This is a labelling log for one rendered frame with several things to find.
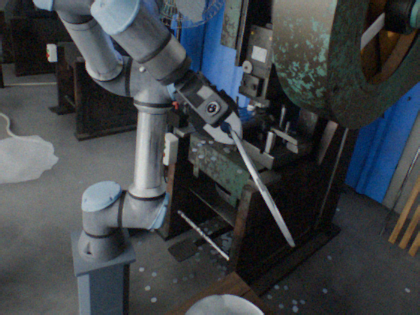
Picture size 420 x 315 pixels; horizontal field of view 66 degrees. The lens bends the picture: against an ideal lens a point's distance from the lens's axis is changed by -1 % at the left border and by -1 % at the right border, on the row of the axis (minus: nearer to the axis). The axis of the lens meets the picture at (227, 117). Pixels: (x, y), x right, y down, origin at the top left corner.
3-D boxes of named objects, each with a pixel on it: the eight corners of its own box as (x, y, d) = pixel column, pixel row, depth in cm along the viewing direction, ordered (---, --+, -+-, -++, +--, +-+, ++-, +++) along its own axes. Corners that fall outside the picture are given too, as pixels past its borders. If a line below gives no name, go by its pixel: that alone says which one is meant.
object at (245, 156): (298, 263, 55) (302, 262, 55) (220, 115, 61) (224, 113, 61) (286, 233, 83) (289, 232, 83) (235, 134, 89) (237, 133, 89)
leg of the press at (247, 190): (233, 319, 141) (275, 133, 105) (216, 299, 148) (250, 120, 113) (340, 232, 202) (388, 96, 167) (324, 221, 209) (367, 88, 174)
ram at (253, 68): (258, 100, 134) (271, 28, 123) (232, 89, 144) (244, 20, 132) (283, 95, 146) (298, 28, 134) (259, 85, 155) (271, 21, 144)
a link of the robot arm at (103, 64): (97, 62, 102) (34, -58, 55) (133, 66, 103) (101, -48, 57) (91, 97, 99) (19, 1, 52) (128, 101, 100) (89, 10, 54)
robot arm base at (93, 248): (80, 268, 102) (79, 244, 98) (76, 234, 113) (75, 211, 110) (130, 256, 109) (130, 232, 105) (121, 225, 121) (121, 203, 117)
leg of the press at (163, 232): (165, 242, 175) (179, 82, 139) (154, 229, 182) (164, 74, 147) (274, 187, 236) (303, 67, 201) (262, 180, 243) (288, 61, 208)
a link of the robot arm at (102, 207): (88, 209, 112) (87, 175, 106) (128, 211, 114) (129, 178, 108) (76, 235, 101) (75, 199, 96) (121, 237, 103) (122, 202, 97)
